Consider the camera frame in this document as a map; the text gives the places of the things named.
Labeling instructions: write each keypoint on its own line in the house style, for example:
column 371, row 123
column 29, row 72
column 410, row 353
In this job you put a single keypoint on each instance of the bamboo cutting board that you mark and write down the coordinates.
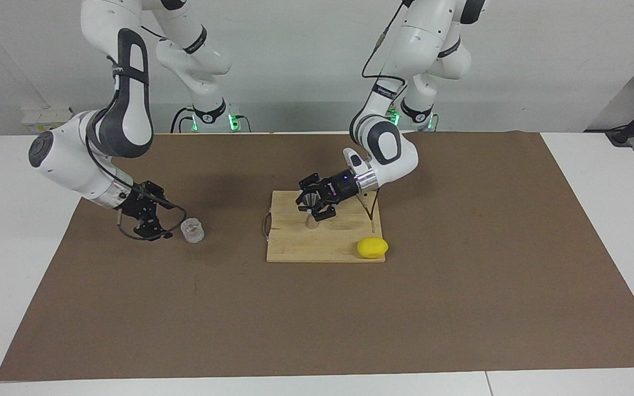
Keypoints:
column 295, row 245

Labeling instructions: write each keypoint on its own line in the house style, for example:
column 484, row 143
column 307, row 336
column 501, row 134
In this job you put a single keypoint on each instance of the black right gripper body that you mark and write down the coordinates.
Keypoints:
column 138, row 204

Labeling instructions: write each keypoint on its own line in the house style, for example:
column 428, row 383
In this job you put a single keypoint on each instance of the metal hourglass jigger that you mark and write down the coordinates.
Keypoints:
column 311, row 223

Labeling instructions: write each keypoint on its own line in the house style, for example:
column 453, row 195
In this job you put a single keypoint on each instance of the brown table mat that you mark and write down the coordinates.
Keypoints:
column 317, row 319

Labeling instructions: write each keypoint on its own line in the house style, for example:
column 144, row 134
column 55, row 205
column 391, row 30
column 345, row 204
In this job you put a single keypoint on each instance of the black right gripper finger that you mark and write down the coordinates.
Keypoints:
column 151, row 228
column 157, row 193

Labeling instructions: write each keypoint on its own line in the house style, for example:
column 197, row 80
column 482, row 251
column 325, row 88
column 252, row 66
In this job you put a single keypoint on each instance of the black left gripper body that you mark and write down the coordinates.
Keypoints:
column 340, row 186

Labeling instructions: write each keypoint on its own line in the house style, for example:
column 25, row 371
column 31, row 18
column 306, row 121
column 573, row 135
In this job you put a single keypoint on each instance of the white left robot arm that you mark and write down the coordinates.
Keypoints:
column 391, row 148

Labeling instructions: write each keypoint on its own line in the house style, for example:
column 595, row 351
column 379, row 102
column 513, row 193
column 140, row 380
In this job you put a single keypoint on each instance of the small clear plastic cup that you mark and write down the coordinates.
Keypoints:
column 192, row 231

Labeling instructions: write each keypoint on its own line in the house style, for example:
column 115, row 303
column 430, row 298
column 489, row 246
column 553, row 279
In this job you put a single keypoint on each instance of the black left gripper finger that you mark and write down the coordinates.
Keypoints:
column 326, row 209
column 312, row 181

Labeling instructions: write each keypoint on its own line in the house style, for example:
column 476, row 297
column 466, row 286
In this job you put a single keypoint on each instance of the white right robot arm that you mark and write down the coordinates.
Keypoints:
column 66, row 159

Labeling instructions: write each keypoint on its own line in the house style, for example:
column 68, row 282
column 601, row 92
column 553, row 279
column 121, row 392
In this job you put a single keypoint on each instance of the yellow lemon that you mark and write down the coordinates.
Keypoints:
column 372, row 248

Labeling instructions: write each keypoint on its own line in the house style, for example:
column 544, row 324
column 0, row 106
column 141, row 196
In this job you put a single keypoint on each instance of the white wall socket box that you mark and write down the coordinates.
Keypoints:
column 47, row 118

